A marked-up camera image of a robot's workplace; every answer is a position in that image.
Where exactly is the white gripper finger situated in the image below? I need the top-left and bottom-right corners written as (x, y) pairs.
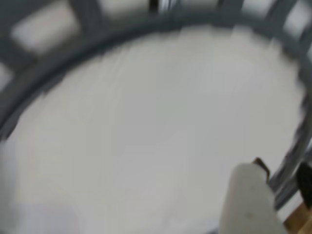
top-left (218, 157), bottom-right (287, 234)

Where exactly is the gray circular toy track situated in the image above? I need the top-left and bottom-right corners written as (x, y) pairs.
top-left (0, 0), bottom-right (312, 213)

